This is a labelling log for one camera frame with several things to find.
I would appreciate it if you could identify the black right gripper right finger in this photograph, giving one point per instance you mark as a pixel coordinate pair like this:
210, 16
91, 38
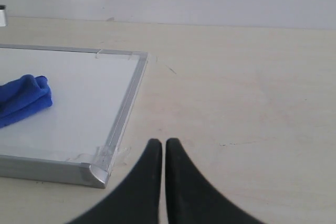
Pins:
190, 197

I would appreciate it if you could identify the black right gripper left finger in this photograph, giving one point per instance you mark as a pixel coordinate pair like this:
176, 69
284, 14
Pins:
136, 198

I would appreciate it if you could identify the blue cloth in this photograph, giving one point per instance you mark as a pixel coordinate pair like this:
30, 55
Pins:
24, 97

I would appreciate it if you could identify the white board with aluminium frame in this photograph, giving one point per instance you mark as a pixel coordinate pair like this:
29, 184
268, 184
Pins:
92, 100

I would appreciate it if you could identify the clear tape front right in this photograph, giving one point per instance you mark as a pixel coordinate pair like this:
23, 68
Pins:
104, 157

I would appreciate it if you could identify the clear tape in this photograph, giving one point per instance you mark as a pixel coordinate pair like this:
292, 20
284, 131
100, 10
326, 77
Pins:
113, 54
104, 157

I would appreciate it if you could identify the clear tape back right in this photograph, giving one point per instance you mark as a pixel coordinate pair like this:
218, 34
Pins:
113, 54

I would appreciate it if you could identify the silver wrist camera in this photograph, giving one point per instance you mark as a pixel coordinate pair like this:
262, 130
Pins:
3, 16

